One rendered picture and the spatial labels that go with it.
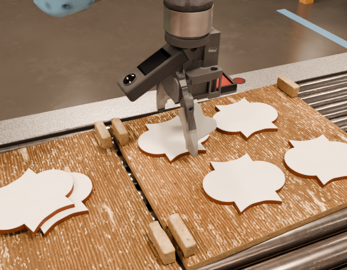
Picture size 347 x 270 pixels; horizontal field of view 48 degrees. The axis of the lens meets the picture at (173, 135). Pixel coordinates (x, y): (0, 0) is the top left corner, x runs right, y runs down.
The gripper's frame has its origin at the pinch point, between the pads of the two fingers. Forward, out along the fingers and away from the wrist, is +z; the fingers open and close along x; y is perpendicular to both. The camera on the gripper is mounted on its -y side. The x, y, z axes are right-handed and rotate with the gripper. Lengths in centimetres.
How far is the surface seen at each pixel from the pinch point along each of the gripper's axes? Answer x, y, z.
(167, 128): 2.7, 0.0, 0.3
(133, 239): -18.5, -14.6, 1.3
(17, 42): 282, -13, 97
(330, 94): 2.4, 40.7, 2.4
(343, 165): -19.6, 22.9, -0.2
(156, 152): -3.0, -4.7, 0.3
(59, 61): 232, 12, 96
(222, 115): 1.9, 11.8, 0.1
